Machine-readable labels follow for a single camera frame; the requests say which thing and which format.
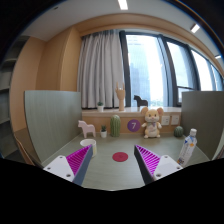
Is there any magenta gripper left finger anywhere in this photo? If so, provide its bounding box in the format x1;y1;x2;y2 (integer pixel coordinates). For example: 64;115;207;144
44;145;93;186

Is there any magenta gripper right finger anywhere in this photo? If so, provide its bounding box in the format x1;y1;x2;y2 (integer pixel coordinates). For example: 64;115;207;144
134;145;182;184

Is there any clear plastic water bottle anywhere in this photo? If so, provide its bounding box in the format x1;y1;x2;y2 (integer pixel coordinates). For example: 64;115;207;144
177;128;197;167

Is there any white paper cup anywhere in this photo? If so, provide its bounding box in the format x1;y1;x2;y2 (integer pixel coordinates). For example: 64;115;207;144
80;139;97;157

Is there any red round coaster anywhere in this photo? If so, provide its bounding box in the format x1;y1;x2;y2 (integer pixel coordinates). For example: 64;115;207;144
112;152;128;162

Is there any pink toy horse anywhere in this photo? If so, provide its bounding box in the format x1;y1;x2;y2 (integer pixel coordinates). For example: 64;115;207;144
78;120;96;137

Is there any yellow plush mouse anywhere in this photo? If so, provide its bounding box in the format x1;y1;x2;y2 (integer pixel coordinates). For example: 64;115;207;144
141;107;163;138

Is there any round green ceramic cactus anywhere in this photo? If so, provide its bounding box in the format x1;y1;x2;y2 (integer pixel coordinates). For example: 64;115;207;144
174;126;184;137

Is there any small potted plant on table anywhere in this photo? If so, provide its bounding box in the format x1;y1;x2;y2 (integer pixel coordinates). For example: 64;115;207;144
100;125;107;138

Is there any purple round number sign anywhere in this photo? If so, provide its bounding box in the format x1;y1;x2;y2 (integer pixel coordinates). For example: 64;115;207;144
127;119;140;132

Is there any grey-green left partition panel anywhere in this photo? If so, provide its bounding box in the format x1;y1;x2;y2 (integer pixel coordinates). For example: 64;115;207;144
24;90;82;163

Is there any grey-green partition panel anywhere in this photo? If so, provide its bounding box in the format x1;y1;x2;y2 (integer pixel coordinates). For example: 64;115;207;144
24;90;82;163
181;91;224;159

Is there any tall green ceramic cactus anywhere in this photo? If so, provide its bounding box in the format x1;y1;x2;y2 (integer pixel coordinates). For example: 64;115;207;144
110;115;121;137

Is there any small potted plant on sill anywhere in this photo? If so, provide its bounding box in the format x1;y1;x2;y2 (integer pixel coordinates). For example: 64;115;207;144
97;102;104;112

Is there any black toy horse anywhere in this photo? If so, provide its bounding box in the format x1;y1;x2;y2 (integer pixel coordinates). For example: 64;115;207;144
134;95;148;107

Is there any grey shelf unit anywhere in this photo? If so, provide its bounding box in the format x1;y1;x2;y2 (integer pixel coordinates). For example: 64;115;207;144
0;36;28;158

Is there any grey-green right partition panel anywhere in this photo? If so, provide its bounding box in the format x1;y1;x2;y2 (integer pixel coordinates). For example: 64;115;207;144
181;91;224;159

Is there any wooden hand model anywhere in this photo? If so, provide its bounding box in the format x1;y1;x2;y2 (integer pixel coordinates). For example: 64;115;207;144
115;84;126;111

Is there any grey curtain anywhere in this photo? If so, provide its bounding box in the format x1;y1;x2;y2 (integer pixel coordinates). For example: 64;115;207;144
77;30;124;109

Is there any white wall socket left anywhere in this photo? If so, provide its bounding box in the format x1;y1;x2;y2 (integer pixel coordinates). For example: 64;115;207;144
161;116;170;126

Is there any white wall socket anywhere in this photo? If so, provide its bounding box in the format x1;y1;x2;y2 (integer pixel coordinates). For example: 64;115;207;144
171;115;180;125
161;116;170;126

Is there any white wall socket right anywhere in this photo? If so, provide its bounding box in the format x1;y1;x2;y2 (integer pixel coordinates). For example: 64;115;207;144
171;115;180;125

